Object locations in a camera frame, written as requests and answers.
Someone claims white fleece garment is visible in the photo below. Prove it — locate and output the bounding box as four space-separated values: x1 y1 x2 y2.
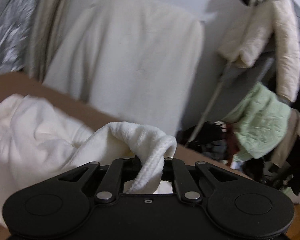
0 94 177 225

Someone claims dark clothes pile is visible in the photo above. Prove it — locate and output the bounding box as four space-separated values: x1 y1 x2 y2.
177 119 300 195

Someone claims light green quilted jacket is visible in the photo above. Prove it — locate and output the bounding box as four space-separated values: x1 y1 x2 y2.
223 82 291 162

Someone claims grey metal rack pole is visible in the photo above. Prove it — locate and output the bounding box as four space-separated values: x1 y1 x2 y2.
185 61 233 147

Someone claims cream fluffy jacket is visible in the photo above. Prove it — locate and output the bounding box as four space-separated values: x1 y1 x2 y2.
218 0 300 102

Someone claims beige hanging curtain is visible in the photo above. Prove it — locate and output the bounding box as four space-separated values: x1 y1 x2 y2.
24 0 71 82

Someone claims silver foil sheet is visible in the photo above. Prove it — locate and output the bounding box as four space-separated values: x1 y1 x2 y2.
0 0 39 75

